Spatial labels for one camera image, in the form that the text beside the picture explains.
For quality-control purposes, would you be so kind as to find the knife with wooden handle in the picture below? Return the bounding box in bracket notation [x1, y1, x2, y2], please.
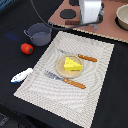
[44, 70, 86, 89]

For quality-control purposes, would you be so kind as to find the brown toy stove board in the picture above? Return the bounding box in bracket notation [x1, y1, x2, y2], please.
[49, 0, 128, 43]

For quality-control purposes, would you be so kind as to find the yellow toy cheese wedge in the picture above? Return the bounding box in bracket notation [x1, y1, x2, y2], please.
[64, 58, 82, 71]

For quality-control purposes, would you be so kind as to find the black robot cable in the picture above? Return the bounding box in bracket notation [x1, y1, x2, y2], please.
[30, 0, 104, 32]

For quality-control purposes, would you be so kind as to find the round wooden plate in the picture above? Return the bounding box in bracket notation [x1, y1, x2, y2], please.
[56, 55, 84, 78]

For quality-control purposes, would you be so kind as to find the beige bowl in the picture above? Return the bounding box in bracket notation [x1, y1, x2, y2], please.
[116, 4, 128, 30]

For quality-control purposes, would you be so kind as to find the grey pot with handles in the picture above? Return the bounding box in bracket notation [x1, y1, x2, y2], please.
[24, 23, 52, 46]

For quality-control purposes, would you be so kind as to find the fork with wooden handle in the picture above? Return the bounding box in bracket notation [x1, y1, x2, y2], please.
[58, 49, 98, 62]

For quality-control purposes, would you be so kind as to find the red toy tomato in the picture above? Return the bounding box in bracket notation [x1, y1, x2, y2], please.
[21, 43, 33, 54]

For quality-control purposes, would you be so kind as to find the grey saucepan with handle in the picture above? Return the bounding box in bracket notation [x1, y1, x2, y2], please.
[93, 23, 98, 30]

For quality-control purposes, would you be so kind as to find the beige woven placemat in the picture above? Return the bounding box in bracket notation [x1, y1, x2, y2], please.
[14, 31, 114, 128]

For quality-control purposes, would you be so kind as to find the black burner disc top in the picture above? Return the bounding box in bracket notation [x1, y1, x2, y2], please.
[69, 0, 79, 6]

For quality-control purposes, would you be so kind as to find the brown toy sausage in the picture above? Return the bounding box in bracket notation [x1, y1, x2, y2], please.
[65, 20, 80, 25]

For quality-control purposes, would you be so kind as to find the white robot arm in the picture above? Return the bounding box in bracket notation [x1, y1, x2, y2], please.
[79, 0, 101, 24]

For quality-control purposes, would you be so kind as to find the black burner disc left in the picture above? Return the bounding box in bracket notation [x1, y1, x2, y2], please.
[60, 9, 76, 19]

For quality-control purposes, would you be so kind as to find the white and blue toy fish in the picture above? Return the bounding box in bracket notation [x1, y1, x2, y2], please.
[11, 68, 33, 83]

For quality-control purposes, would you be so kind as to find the black burner disc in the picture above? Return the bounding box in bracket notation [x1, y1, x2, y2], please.
[60, 9, 76, 19]
[69, 0, 79, 6]

